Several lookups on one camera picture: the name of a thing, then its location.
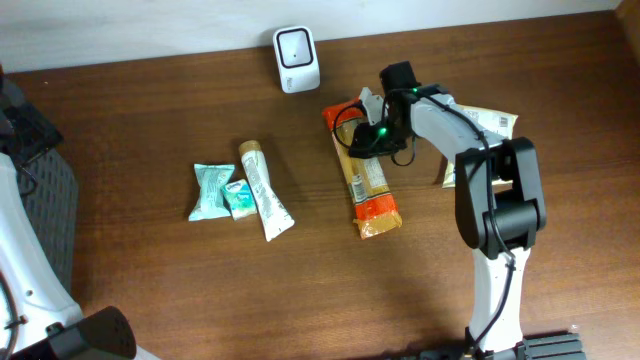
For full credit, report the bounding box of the orange long pasta packet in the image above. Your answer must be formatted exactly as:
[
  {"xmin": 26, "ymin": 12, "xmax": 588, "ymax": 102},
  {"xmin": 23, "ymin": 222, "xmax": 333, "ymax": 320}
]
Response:
[{"xmin": 322, "ymin": 99, "xmax": 402, "ymax": 239}]

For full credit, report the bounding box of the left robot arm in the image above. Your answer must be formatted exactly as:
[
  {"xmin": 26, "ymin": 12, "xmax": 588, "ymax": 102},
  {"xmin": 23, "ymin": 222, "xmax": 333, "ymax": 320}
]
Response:
[{"xmin": 1, "ymin": 77, "xmax": 154, "ymax": 360}]

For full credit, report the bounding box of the white barcode scanner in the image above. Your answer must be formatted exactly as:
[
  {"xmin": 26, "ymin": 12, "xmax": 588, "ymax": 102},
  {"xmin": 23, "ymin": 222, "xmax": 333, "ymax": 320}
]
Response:
[{"xmin": 272, "ymin": 25, "xmax": 320, "ymax": 94}]

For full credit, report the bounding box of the grey plastic mesh basket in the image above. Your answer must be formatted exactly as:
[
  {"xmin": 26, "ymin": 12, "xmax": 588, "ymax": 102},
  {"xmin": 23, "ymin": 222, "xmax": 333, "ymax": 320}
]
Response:
[{"xmin": 0, "ymin": 79, "xmax": 79, "ymax": 296}]

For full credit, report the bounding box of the white beige tube packet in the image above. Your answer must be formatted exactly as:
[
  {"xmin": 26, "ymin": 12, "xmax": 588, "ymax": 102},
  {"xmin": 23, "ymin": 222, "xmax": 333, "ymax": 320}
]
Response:
[{"xmin": 239, "ymin": 140, "xmax": 295, "ymax": 242}]

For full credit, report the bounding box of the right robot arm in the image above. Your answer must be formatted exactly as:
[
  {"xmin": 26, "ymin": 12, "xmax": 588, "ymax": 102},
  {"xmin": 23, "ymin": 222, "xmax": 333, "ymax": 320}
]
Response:
[{"xmin": 346, "ymin": 61, "xmax": 547, "ymax": 359}]

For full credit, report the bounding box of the small green tissue pack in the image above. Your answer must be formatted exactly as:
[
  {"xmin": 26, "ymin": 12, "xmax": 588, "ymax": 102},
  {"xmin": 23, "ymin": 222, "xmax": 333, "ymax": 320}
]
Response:
[{"xmin": 222, "ymin": 179, "xmax": 257, "ymax": 221}]

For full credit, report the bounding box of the yellow snack chip bag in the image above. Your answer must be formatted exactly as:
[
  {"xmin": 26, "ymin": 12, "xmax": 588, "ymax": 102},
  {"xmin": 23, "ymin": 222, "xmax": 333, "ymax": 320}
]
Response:
[{"xmin": 442, "ymin": 104, "xmax": 518, "ymax": 188}]

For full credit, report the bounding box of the pale green packet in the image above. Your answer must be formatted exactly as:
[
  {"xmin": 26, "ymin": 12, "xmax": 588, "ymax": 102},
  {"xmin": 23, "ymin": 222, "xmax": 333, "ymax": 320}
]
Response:
[{"xmin": 188, "ymin": 164, "xmax": 235, "ymax": 222}]

